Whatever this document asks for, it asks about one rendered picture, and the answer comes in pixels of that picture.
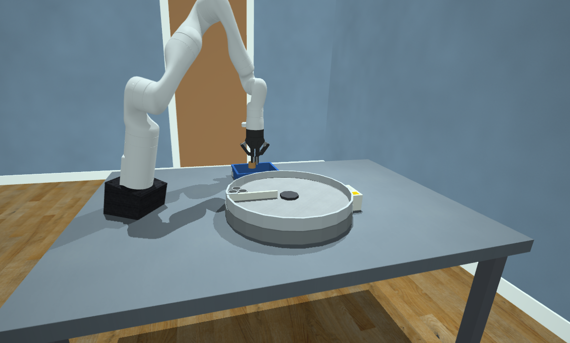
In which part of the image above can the blue open crate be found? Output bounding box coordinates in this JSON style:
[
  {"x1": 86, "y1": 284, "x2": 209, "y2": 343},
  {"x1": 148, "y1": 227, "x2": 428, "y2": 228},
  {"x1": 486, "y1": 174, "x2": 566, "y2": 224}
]
[{"x1": 231, "y1": 162, "x2": 279, "y2": 180}]

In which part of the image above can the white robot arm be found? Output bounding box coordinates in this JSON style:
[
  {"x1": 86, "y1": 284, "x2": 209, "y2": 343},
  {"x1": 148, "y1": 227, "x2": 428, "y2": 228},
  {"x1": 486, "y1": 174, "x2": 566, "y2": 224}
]
[{"x1": 120, "y1": 0, "x2": 267, "y2": 190}]

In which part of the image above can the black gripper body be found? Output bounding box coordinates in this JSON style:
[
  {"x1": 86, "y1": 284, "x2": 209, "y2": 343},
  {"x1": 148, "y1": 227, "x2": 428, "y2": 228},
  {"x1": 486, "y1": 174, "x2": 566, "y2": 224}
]
[{"x1": 245, "y1": 129, "x2": 265, "y2": 149}]

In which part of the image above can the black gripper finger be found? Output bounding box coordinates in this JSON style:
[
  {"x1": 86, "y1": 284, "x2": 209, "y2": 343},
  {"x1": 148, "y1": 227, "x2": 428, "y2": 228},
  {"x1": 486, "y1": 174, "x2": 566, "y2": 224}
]
[
  {"x1": 255, "y1": 141, "x2": 269, "y2": 165},
  {"x1": 240, "y1": 141, "x2": 255, "y2": 163}
]

